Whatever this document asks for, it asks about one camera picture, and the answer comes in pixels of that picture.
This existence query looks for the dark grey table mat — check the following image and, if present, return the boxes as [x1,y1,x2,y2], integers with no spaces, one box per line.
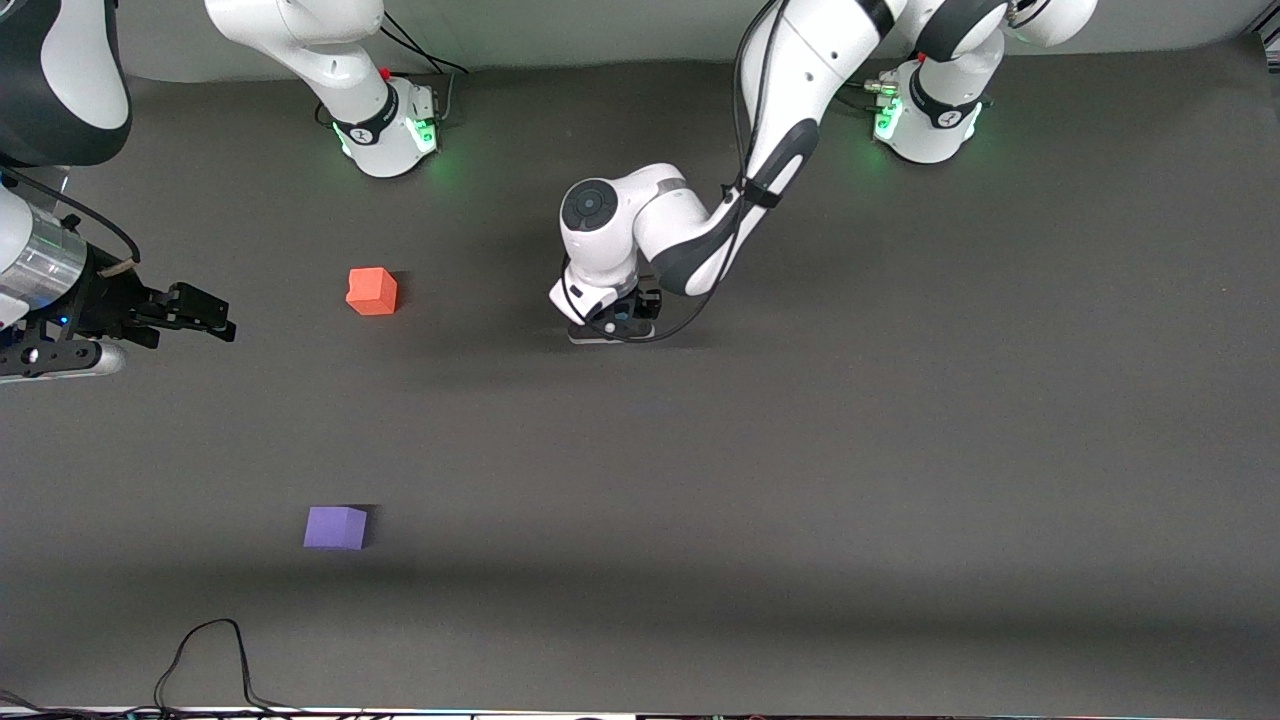
[0,38,1280,715]

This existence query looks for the black left base cables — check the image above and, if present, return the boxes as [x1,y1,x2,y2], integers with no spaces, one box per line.
[835,20,936,113]

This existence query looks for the thin black looped cable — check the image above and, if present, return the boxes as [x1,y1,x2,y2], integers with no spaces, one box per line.
[0,618,331,720]

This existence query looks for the black base cables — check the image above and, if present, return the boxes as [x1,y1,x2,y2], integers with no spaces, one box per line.
[378,10,470,126]
[835,20,936,113]

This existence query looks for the orange foam block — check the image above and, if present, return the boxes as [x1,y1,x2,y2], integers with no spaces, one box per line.
[345,267,399,317]

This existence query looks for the purple foam block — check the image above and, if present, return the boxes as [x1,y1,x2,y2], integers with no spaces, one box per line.
[303,505,369,551]

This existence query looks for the black right base cables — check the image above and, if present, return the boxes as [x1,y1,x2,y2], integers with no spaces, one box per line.
[378,10,470,126]

